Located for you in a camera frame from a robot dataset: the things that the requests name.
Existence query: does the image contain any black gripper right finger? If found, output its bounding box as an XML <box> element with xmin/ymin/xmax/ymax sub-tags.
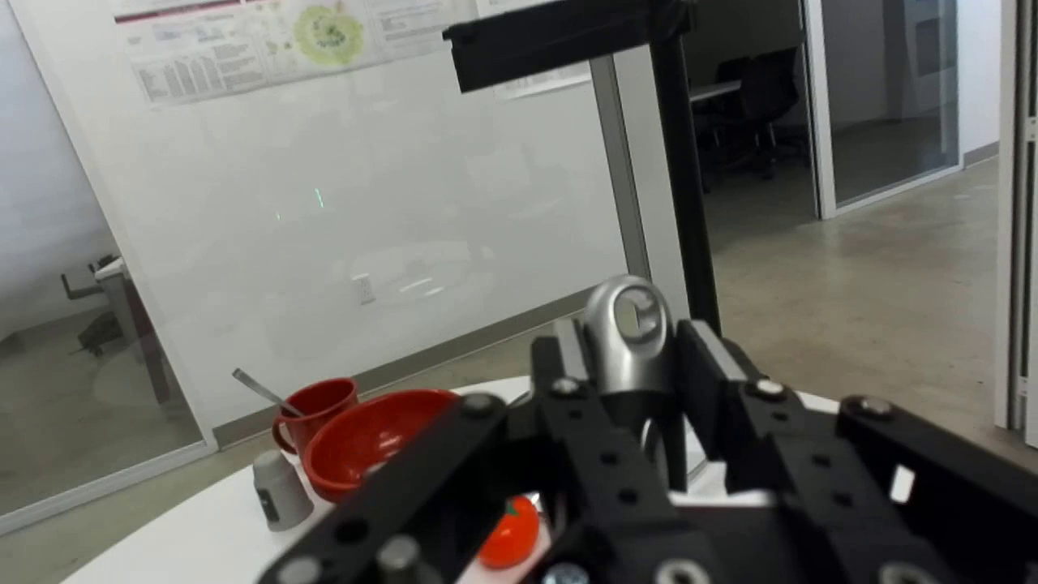
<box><xmin>679</xmin><ymin>321</ymin><xmax>803</xmax><ymax>456</ymax></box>

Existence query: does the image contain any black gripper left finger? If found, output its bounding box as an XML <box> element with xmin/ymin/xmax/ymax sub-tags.
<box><xmin>533</xmin><ymin>336</ymin><xmax>605</xmax><ymax>452</ymax></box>

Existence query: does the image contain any metal spoon in cup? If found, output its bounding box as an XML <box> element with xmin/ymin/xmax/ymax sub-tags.
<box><xmin>229</xmin><ymin>365</ymin><xmax>301</xmax><ymax>414</ymax></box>

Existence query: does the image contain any orange tomato toy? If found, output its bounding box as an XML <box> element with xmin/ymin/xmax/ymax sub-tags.
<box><xmin>477</xmin><ymin>497</ymin><xmax>539</xmax><ymax>571</ymax></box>

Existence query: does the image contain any red bowl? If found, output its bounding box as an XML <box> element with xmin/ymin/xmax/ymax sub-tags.
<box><xmin>301</xmin><ymin>390</ymin><xmax>457</xmax><ymax>502</ymax></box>

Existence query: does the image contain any red cup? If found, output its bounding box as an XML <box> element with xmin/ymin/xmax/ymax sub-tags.
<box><xmin>274</xmin><ymin>375</ymin><xmax>360</xmax><ymax>455</ymax></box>

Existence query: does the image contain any grey salt shaker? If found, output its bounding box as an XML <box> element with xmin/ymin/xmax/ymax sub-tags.
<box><xmin>252</xmin><ymin>452</ymin><xmax>312</xmax><ymax>532</ymax></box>

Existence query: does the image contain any black camera stand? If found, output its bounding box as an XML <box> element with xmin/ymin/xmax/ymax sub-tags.
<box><xmin>440</xmin><ymin>0</ymin><xmax>721</xmax><ymax>328</ymax></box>

